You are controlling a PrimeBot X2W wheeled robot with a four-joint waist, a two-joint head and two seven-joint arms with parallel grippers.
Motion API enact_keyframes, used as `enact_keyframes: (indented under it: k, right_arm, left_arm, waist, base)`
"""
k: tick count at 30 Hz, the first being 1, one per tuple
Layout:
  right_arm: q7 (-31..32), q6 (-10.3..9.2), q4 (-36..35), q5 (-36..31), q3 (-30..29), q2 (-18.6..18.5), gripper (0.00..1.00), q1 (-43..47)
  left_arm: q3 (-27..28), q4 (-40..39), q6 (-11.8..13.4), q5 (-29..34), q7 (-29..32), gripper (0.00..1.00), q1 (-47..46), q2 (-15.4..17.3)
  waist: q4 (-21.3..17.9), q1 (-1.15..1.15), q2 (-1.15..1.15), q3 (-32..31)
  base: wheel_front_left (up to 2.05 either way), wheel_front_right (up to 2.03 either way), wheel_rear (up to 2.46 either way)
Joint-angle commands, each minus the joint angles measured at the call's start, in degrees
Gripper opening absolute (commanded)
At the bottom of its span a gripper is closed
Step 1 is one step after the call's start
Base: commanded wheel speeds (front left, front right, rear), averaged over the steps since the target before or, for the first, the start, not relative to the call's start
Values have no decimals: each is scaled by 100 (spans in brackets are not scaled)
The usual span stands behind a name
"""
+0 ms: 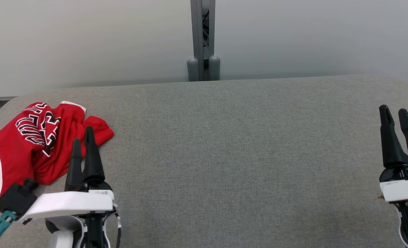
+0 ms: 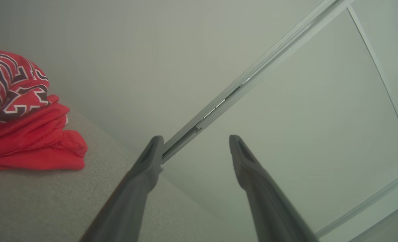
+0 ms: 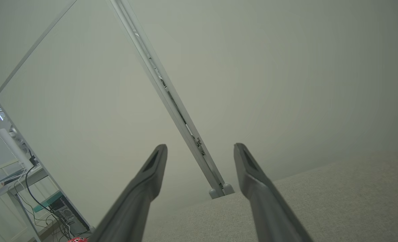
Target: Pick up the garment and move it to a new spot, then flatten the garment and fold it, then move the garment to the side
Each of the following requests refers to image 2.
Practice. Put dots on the grey fabric sofa cushion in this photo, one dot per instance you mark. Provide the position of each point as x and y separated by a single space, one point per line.
44 205

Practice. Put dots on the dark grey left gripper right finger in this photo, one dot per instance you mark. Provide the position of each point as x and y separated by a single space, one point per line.
269 208

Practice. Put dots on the thin pale wall panel frame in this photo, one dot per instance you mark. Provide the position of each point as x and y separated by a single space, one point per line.
380 77

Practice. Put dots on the grey metal upright post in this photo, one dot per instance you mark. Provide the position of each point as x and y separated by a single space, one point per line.
252 77

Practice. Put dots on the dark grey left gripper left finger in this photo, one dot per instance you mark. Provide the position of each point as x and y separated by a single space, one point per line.
131 201

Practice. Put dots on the red shorts with white stripe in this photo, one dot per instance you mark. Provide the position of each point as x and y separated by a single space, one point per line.
34 148

